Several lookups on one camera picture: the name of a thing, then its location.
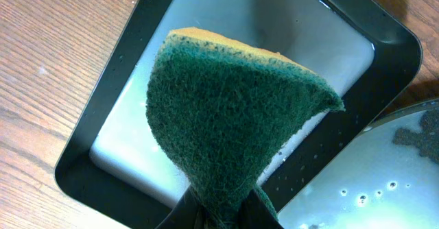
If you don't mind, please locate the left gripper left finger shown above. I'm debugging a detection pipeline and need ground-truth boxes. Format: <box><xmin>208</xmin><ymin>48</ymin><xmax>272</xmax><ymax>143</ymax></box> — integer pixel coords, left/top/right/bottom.
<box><xmin>156</xmin><ymin>186</ymin><xmax>206</xmax><ymax>229</ymax></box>

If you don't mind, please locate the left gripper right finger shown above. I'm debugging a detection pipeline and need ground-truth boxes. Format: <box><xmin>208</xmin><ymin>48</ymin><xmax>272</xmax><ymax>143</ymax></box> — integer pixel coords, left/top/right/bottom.
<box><xmin>238</xmin><ymin>190</ymin><xmax>283</xmax><ymax>229</ymax></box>

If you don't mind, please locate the green yellow sponge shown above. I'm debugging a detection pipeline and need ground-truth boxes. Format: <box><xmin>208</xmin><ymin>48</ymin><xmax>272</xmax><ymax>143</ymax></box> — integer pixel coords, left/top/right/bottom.
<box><xmin>146</xmin><ymin>27</ymin><xmax>344</xmax><ymax>228</ymax></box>

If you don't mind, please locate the black rectangular tray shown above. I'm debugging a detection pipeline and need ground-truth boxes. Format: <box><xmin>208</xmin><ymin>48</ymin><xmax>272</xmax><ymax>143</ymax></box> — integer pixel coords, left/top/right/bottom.
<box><xmin>55</xmin><ymin>0</ymin><xmax>422</xmax><ymax>228</ymax></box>

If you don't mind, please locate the black round tray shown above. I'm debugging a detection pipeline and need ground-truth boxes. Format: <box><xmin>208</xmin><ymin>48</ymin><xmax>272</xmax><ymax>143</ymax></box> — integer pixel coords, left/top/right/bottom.
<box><xmin>278</xmin><ymin>99</ymin><xmax>438</xmax><ymax>229</ymax></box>

